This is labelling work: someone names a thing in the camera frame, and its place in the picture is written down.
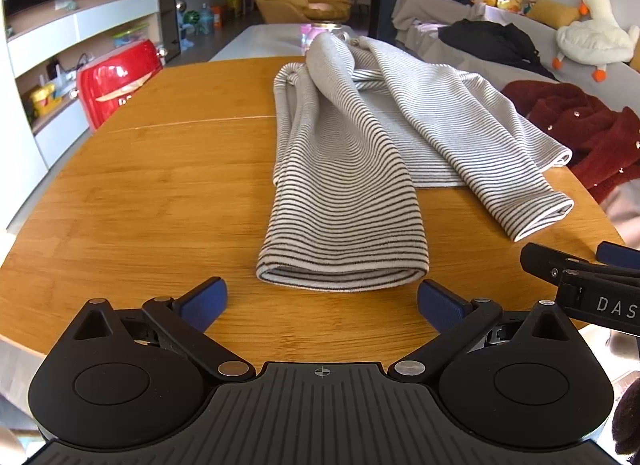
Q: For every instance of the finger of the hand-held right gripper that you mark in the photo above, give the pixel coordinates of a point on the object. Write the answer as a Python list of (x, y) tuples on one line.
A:
[(620, 254), (542, 261)]

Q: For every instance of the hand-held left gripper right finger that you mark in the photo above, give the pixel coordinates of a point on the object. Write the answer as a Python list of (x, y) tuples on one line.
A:
[(440, 305)]

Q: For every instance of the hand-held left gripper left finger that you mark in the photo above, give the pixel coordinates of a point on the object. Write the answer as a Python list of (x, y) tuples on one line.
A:
[(205, 302)]

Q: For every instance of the grey striped garment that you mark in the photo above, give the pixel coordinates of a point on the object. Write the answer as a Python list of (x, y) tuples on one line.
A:
[(340, 170)]

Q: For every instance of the pink polka dot cloth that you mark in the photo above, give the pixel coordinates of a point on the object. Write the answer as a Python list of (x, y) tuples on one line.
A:
[(625, 207)]

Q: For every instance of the dark red fuzzy garment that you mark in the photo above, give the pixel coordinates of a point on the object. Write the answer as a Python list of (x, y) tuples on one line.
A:
[(575, 125)]

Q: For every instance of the white goose plush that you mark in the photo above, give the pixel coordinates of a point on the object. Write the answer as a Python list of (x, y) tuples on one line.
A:
[(595, 35)]

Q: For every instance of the black garment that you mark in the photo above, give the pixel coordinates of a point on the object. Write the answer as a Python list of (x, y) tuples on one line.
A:
[(490, 42)]

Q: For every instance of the grey sofa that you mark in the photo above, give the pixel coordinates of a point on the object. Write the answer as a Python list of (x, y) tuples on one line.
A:
[(542, 30)]

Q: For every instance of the red glossy plastic toy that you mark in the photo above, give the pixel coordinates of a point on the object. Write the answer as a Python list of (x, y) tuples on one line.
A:
[(120, 80)]

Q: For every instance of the yellow sofa cushion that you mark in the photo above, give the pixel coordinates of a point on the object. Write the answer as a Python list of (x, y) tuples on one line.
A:
[(552, 12)]

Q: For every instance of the yellow toy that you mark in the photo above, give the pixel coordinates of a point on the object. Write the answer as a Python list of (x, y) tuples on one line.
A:
[(44, 100)]

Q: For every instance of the white coffee table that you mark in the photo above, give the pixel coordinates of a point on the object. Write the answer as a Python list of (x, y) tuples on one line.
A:
[(260, 42)]

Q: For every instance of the beige blanket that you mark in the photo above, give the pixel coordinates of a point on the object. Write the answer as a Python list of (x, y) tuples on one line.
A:
[(420, 15)]

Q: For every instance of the clear water bottle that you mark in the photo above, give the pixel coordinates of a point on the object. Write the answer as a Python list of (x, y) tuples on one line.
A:
[(206, 20)]

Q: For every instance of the green ball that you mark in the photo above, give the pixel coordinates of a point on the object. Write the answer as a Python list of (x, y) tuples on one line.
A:
[(191, 18)]

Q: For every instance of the glass jar with sweets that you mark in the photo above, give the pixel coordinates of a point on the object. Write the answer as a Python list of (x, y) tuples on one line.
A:
[(312, 34)]

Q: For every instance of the white wall shelf unit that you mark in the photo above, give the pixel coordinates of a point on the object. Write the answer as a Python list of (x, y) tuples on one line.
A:
[(50, 40)]

